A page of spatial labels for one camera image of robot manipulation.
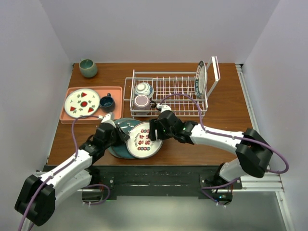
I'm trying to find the teal glazed floral plate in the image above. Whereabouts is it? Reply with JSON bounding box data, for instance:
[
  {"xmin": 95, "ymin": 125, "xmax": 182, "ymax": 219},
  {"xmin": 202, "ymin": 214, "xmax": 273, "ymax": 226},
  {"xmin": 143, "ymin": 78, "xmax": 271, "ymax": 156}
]
[{"xmin": 110, "ymin": 119, "xmax": 141, "ymax": 160}]

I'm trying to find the red Chinese text white plate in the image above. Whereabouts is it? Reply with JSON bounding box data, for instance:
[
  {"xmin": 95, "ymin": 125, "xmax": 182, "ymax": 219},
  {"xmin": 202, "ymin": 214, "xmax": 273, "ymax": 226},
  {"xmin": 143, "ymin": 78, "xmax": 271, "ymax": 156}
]
[{"xmin": 126, "ymin": 122, "xmax": 163, "ymax": 159}]

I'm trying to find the purple mug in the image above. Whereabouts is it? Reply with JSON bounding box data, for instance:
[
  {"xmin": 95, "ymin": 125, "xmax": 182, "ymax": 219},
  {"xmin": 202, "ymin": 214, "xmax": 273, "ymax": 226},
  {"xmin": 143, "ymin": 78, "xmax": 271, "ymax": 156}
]
[{"xmin": 133, "ymin": 95, "xmax": 156, "ymax": 116}]

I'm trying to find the blue floral ceramic bowl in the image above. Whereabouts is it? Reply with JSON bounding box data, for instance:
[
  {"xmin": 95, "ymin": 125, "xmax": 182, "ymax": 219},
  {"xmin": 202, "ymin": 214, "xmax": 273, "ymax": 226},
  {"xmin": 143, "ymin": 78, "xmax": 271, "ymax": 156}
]
[{"xmin": 134, "ymin": 82, "xmax": 154, "ymax": 99}]

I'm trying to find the green rimmed white plate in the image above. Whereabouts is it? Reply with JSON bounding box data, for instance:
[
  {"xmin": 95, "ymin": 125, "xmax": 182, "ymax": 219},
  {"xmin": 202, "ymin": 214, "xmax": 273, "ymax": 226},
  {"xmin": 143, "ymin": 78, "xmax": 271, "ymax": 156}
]
[{"xmin": 194, "ymin": 61, "xmax": 207, "ymax": 99}]

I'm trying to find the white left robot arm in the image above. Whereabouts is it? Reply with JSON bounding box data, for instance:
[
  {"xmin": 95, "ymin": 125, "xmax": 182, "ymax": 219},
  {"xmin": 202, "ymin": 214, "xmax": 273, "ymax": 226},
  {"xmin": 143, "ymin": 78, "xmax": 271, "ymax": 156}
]
[{"xmin": 14, "ymin": 122, "xmax": 129, "ymax": 230}]

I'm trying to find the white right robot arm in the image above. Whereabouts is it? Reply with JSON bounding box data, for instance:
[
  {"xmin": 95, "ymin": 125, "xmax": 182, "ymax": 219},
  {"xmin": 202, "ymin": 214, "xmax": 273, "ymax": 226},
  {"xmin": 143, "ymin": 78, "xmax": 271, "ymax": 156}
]
[{"xmin": 149, "ymin": 110, "xmax": 273, "ymax": 189}]

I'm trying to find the dark blue small mug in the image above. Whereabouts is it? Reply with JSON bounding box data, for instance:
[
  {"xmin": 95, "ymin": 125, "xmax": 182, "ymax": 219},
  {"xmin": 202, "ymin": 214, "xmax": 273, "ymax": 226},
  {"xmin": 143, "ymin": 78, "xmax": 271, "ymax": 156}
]
[{"xmin": 100, "ymin": 93, "xmax": 116, "ymax": 113}]

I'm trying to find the watermelon pattern white plate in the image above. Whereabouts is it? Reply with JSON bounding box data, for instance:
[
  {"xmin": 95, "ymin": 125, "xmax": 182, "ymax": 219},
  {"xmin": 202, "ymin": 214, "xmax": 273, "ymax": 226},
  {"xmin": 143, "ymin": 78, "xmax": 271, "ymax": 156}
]
[{"xmin": 64, "ymin": 88, "xmax": 101, "ymax": 118}]

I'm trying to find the salmon pink tray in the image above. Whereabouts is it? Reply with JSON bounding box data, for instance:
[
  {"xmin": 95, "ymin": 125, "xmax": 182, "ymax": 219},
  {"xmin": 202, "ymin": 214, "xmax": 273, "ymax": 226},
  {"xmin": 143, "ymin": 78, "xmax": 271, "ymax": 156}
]
[{"xmin": 60, "ymin": 86, "xmax": 123, "ymax": 124}]

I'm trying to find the green ceramic cup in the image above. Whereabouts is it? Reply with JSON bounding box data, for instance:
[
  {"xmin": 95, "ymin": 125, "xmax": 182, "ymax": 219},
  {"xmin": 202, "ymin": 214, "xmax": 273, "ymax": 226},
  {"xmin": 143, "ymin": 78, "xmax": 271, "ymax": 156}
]
[{"xmin": 79, "ymin": 59, "xmax": 98, "ymax": 78}]

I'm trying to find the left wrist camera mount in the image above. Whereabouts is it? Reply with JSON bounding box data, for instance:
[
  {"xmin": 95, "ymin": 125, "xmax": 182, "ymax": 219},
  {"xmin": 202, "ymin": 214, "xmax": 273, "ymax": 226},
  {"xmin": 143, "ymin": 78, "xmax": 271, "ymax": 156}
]
[{"xmin": 98, "ymin": 112, "xmax": 116, "ymax": 127}]

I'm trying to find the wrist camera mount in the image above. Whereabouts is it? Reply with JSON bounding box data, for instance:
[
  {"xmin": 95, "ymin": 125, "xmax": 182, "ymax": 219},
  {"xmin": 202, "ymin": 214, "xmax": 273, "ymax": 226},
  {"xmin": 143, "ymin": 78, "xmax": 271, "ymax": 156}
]
[
  {"xmin": 156, "ymin": 103, "xmax": 171, "ymax": 113},
  {"xmin": 98, "ymin": 112, "xmax": 116, "ymax": 127}
]

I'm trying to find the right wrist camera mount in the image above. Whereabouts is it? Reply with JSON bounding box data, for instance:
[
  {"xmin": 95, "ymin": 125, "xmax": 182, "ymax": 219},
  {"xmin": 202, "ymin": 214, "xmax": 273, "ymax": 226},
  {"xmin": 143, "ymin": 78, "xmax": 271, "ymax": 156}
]
[{"xmin": 156, "ymin": 103, "xmax": 171, "ymax": 113}]

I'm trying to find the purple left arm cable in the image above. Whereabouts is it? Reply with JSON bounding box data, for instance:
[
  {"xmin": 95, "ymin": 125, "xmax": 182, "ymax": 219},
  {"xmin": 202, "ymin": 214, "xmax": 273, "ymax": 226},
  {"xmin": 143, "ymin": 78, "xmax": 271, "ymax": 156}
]
[{"xmin": 18, "ymin": 115, "xmax": 111, "ymax": 231}]

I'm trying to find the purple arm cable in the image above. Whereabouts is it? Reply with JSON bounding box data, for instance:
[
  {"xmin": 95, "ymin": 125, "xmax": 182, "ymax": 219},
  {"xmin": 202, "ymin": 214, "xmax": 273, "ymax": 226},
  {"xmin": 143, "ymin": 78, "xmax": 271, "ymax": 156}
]
[
  {"xmin": 18, "ymin": 115, "xmax": 111, "ymax": 231},
  {"xmin": 157, "ymin": 93, "xmax": 289, "ymax": 206}
]

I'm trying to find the white wire dish rack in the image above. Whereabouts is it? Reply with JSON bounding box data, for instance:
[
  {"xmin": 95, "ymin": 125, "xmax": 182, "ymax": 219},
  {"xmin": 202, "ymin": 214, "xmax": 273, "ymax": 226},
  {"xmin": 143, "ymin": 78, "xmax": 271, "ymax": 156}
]
[{"xmin": 123, "ymin": 56, "xmax": 220, "ymax": 117}]

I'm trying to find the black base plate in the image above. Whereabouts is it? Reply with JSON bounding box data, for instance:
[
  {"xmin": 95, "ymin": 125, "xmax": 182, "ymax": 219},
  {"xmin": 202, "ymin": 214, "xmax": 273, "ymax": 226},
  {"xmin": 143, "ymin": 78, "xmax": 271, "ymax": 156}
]
[{"xmin": 72, "ymin": 165, "xmax": 243, "ymax": 200}]

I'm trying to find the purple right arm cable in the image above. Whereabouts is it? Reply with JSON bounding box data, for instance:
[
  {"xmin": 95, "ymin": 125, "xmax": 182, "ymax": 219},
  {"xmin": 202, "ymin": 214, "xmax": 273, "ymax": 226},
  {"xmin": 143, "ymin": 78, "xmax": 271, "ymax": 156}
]
[{"xmin": 157, "ymin": 93, "xmax": 289, "ymax": 206}]

